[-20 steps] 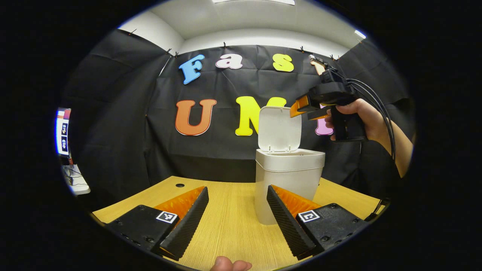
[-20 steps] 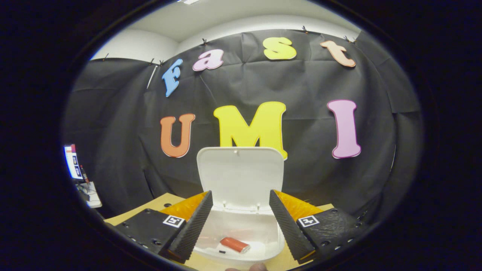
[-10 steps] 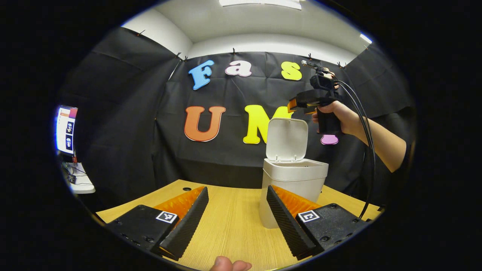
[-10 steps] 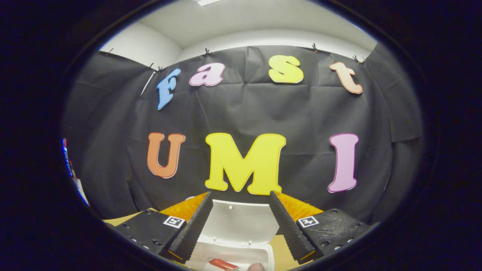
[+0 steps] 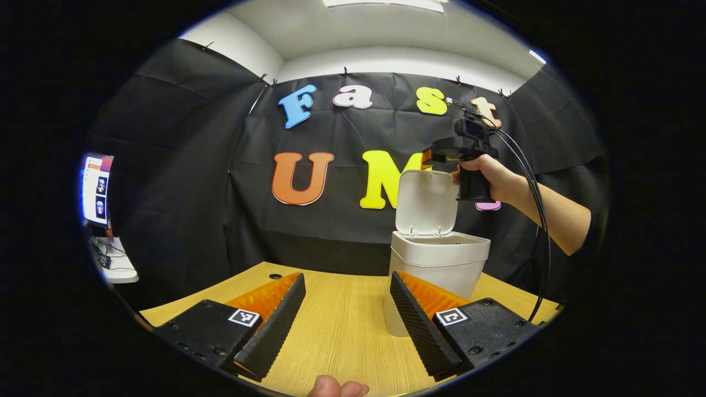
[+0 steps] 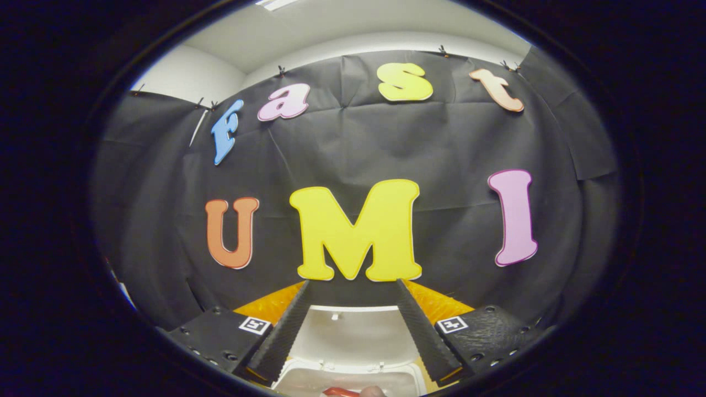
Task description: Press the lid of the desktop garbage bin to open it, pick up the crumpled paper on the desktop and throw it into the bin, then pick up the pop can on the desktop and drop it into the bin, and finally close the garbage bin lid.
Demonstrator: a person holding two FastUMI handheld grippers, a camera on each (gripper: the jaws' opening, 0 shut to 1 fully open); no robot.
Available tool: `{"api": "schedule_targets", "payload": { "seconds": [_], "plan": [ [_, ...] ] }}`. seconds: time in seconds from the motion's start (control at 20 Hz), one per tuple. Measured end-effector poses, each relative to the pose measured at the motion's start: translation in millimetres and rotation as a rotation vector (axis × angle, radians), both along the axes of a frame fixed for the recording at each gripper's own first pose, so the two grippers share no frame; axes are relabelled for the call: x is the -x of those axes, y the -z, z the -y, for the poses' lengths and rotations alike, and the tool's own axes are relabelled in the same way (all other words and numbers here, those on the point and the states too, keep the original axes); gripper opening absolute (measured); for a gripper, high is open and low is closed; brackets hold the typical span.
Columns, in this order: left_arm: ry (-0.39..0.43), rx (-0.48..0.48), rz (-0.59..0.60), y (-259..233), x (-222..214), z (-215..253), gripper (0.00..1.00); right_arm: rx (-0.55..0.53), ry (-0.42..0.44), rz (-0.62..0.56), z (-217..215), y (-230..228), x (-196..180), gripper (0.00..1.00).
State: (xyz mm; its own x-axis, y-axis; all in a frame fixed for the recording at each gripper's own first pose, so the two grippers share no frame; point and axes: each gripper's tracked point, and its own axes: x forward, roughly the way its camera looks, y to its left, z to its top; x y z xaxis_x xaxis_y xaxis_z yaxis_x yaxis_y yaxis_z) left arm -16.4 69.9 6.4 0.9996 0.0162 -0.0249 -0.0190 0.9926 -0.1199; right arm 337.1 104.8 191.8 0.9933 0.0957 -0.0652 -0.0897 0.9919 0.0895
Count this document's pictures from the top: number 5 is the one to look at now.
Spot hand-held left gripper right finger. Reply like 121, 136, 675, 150
389, 270, 538, 382

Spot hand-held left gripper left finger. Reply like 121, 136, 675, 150
154, 272, 307, 382

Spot white desktop garbage bin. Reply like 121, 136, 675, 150
383, 169, 491, 338

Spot wooden desktop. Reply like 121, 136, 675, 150
138, 261, 563, 397

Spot white side table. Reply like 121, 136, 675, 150
90, 236, 140, 285

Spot black backdrop cloth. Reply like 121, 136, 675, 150
88, 39, 610, 309

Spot computer monitor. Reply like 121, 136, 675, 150
82, 153, 115, 228

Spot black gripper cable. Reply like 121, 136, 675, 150
446, 97, 552, 324

